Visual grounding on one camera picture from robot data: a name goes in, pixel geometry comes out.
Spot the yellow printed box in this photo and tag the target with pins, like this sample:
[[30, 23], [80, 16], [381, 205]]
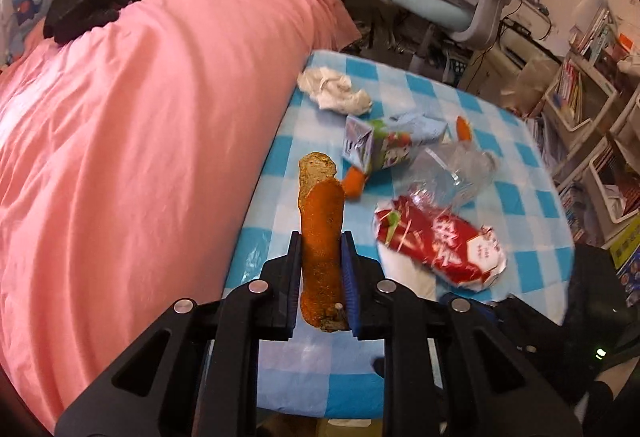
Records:
[[627, 242]]

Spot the white printer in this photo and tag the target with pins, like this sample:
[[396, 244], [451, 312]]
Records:
[[530, 44]]

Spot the small orange peel piece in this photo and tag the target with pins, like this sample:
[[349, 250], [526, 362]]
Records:
[[464, 129], [355, 182]]

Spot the long orange peel strip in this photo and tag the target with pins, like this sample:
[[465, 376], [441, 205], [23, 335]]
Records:
[[322, 242]]

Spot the red snack bag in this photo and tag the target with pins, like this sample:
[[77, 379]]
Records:
[[435, 242]]

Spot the light blue face mask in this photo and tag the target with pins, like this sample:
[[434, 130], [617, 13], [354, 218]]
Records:
[[425, 127]]

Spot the pile of books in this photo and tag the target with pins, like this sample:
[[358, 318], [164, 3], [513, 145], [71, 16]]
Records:
[[572, 212]]

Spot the large crumpled white tissue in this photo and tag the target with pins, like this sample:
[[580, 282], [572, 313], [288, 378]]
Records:
[[332, 87]]

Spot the pink blanket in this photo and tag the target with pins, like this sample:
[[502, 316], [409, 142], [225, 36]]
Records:
[[140, 142]]

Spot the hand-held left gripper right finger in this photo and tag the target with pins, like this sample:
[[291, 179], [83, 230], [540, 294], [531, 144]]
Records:
[[349, 282]]

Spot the juice carton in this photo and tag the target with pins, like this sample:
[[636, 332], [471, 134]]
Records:
[[375, 147]]

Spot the clear plastic bag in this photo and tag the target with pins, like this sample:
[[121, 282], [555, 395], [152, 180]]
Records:
[[530, 82]]

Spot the blue checked tablecloth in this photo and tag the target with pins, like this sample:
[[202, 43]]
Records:
[[300, 132]]

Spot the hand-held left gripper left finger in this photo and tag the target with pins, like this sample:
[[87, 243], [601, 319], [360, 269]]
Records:
[[296, 282]]

